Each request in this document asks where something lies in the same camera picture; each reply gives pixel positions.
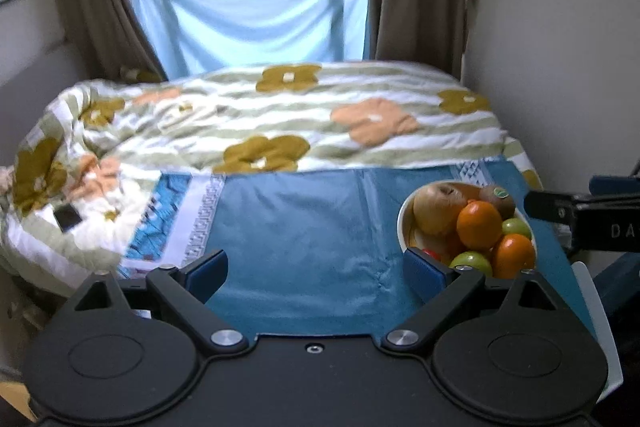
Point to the red cherry tomato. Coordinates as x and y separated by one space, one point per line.
431 253

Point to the light blue window cloth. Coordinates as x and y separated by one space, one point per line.
250 12

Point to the large green apple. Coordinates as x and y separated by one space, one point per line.
470 261

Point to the floral pillow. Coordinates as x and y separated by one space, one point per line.
137 74

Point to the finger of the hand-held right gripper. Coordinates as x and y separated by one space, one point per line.
615 184
550 206

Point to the pink patterned pillow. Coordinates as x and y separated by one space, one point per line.
5 179

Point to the blue patterned bedspread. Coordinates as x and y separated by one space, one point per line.
300 232

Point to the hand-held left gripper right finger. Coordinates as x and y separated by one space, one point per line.
425 274

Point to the orange mandarin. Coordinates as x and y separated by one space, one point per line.
514 256

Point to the kiwi with green sticker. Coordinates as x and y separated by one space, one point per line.
497 201

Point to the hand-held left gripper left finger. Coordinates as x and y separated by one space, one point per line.
207 274

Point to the cream bowl with duck print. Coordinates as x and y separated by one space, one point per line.
406 227

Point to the floral striped quilt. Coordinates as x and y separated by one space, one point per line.
250 127

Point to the orange with green stem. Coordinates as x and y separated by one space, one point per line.
479 226

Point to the wrinkled brown apple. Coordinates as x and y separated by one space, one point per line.
437 212

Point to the black phone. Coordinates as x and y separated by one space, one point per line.
67 217

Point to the small green apple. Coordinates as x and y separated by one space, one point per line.
517 227

